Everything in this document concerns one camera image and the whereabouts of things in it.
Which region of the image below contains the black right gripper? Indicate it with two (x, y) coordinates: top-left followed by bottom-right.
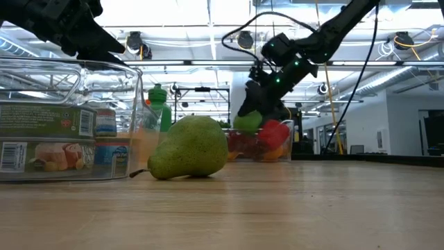
(237, 65), (289, 122)

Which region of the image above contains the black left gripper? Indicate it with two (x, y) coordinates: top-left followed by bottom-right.
(0, 0), (128, 66)

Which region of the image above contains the red bell pepper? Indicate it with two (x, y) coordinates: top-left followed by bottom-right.
(258, 119), (291, 151)

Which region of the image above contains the dark red grape bunch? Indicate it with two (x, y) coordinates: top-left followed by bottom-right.
(227, 133), (265, 159)

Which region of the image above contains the small blue white label can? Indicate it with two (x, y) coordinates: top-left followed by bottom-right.
(95, 108), (118, 138)

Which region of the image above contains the green plastic bottle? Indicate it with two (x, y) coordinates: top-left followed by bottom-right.
(147, 83), (173, 133)

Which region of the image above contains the Van Camp's tuna can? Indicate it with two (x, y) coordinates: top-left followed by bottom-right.
(0, 102), (99, 138)
(0, 137), (97, 175)

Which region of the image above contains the blue label tuna can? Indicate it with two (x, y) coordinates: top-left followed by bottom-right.
(94, 137), (132, 175)

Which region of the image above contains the clear plastic bin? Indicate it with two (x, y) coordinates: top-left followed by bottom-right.
(0, 56), (146, 183)
(223, 119), (295, 163)

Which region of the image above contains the green pear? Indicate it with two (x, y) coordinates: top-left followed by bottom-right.
(130, 115), (230, 181)

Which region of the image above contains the yellow hanging cable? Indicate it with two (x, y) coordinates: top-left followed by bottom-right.
(314, 0), (345, 156)

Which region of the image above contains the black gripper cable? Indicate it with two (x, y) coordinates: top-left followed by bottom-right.
(221, 10), (318, 71)

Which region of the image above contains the black hanging cable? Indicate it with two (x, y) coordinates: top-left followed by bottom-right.
(321, 3), (379, 154)

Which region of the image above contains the silver ventilation duct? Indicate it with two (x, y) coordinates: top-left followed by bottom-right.
(341, 65), (422, 100)

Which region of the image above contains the black table frame rail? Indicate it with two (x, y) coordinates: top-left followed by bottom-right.
(291, 153), (444, 168)

